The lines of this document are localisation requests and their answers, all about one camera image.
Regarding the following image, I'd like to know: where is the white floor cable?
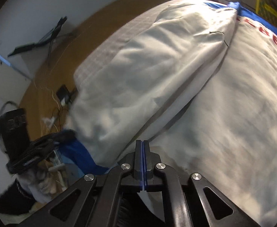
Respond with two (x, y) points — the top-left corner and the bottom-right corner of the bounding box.
(33, 77), (68, 133)

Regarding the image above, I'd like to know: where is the white and blue jacket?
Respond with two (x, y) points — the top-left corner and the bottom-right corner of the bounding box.
(66, 0), (277, 226)

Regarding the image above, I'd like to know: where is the black power adapter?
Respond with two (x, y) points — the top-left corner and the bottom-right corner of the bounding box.
(56, 84), (78, 107)

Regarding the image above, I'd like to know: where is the plaid-sheeted bed mattress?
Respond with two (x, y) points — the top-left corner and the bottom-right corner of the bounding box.
(74, 0), (184, 89)

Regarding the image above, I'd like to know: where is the gloved left hand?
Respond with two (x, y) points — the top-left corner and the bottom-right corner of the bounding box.
(16, 160), (58, 203)

